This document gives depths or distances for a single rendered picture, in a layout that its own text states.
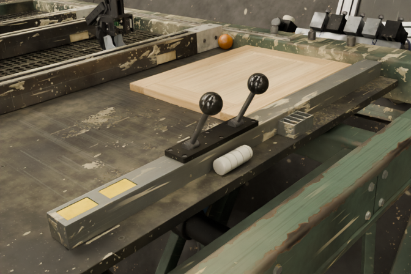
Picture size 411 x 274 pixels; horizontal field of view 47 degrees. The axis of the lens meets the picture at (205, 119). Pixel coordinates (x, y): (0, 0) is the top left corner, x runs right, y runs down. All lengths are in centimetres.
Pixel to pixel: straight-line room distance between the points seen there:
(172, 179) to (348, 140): 44
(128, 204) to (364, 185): 35
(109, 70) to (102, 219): 70
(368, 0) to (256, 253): 182
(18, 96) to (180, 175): 56
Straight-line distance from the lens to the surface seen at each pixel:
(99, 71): 132
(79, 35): 184
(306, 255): 65
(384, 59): 134
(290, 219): 62
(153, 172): 76
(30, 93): 122
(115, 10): 138
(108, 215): 70
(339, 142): 106
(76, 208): 70
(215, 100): 72
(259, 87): 81
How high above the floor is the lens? 209
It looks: 50 degrees down
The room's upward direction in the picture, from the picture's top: 65 degrees counter-clockwise
